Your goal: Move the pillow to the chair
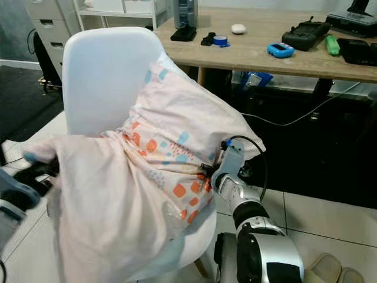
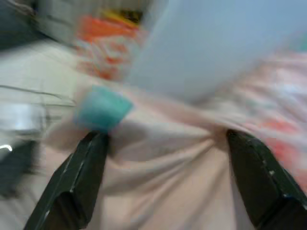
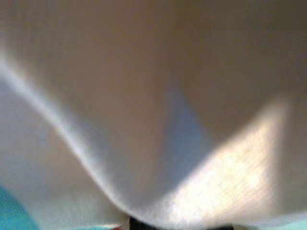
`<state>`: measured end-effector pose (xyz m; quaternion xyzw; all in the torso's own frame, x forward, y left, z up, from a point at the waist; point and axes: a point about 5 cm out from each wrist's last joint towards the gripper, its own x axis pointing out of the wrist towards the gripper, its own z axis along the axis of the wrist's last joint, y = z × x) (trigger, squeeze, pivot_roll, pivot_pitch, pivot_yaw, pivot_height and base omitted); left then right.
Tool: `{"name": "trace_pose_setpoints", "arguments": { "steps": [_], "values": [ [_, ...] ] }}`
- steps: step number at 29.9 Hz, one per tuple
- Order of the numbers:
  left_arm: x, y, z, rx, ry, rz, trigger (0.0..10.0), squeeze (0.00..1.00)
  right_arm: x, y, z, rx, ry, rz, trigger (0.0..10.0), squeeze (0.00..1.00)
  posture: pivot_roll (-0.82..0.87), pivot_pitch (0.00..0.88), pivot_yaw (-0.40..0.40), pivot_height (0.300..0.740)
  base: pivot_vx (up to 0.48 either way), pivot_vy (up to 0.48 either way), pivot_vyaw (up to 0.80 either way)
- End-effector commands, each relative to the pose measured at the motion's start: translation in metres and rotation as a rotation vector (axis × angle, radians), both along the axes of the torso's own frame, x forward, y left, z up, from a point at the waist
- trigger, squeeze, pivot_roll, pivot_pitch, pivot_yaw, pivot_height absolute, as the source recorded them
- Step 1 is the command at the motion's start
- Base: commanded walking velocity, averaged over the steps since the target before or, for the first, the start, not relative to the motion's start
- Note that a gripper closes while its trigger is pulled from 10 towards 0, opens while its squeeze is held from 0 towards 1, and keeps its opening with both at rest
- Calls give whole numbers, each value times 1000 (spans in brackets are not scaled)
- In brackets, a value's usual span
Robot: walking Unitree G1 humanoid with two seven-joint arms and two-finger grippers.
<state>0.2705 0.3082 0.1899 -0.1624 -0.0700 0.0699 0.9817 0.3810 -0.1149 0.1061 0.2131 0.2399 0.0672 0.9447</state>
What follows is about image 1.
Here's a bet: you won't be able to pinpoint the pink pillow with orange dots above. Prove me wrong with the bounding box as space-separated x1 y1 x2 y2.
24 53 267 283

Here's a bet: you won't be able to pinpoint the white plastic chair wooden legs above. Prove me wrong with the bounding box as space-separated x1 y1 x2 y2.
62 27 219 281

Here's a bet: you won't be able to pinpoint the black foam floor mat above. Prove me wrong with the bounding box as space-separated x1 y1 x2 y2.
0 65 67 143

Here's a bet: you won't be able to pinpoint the dark grey robot leg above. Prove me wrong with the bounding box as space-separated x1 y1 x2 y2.
214 232 242 283

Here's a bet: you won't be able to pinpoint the blue and silver packet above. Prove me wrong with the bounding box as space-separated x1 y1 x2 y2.
240 71 273 91

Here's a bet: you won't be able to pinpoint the light wooden desk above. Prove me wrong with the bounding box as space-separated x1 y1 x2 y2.
153 7 377 84

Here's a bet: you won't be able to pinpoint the blue tape roll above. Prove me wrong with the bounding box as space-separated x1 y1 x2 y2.
213 35 230 48

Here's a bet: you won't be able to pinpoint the small black gadget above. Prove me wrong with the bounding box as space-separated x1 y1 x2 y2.
200 32 216 47

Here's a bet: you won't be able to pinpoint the blue handheld device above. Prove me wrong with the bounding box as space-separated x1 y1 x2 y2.
267 42 296 58

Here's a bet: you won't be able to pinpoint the beige slipper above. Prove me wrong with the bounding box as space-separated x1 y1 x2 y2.
337 267 366 283
303 254 343 283

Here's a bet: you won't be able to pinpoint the grey device on black stand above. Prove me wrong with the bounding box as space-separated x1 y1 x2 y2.
170 0 199 42

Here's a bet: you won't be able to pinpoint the white drawer cabinet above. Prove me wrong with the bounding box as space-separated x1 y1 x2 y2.
24 0 81 76

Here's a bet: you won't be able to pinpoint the black remote controller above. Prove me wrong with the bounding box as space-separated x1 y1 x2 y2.
282 17 332 51

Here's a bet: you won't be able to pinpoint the green cylindrical object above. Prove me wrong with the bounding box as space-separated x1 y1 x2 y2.
324 35 342 57

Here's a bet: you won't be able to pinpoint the white open shelf rack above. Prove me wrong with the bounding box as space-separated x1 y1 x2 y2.
74 0 169 32

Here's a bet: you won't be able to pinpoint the flat black case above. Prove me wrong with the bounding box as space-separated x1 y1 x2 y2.
337 38 377 67

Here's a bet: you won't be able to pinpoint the black monitor base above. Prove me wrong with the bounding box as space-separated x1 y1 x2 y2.
326 0 377 38

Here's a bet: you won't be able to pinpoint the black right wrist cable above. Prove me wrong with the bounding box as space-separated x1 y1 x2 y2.
221 135 269 201

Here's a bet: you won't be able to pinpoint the thin grey power cable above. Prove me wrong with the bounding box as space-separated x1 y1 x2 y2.
242 81 361 128

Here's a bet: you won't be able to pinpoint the black bag with cable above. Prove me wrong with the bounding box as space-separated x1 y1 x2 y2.
28 29 64 90

